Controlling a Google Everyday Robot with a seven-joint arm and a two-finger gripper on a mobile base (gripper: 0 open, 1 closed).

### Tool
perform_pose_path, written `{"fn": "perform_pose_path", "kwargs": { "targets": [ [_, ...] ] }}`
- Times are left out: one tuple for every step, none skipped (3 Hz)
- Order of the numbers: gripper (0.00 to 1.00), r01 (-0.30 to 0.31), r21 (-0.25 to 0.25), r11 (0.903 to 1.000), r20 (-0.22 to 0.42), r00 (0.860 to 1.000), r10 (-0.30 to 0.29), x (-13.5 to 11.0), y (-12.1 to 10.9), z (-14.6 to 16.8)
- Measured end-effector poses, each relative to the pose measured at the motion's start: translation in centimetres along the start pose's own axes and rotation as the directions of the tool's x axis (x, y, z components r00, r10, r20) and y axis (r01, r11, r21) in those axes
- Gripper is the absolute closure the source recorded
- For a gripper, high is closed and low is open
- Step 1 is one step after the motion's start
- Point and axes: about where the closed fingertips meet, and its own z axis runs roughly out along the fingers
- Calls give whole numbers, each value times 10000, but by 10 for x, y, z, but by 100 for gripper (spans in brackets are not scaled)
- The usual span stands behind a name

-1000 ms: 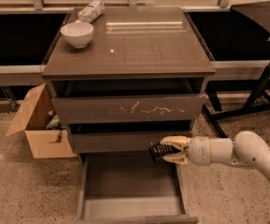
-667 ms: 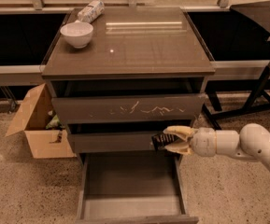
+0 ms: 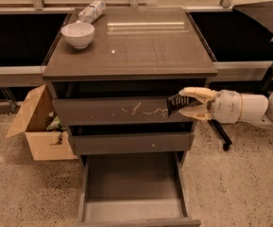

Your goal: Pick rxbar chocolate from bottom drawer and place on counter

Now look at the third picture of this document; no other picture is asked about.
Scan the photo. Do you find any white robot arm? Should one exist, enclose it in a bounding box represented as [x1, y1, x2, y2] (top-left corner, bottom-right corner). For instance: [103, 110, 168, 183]
[179, 87, 273, 129]

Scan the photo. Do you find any grey drawer cabinet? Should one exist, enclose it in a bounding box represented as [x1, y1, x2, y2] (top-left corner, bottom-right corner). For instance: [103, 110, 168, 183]
[42, 6, 219, 168]

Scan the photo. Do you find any white ceramic bowl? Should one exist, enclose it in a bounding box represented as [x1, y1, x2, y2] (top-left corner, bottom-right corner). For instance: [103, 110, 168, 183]
[60, 23, 94, 49]

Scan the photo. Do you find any open cardboard box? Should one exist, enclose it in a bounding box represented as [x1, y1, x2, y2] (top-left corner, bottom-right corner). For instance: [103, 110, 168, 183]
[6, 85, 76, 161]

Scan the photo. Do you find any grey open bottom drawer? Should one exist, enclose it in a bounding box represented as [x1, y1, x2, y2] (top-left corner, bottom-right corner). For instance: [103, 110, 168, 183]
[76, 152, 201, 227]

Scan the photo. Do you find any grey middle drawer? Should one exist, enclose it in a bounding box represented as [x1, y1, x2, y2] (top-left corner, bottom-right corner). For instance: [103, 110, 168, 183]
[69, 132, 195, 155]

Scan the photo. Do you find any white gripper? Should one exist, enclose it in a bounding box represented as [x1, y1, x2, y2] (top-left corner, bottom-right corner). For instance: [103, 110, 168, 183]
[179, 87, 241, 123]

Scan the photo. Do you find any green bag in box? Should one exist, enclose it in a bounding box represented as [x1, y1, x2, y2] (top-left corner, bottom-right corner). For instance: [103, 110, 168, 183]
[46, 116, 62, 131]

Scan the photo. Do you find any black rxbar chocolate bar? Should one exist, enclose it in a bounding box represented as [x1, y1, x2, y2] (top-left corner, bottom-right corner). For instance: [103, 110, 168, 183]
[166, 94, 196, 115]

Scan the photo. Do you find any white blue snack bag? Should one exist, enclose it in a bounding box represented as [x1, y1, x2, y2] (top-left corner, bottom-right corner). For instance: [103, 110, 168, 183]
[78, 0, 106, 24]

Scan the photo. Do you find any grey top drawer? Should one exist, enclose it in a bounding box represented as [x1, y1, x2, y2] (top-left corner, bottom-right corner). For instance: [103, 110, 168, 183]
[53, 97, 194, 126]

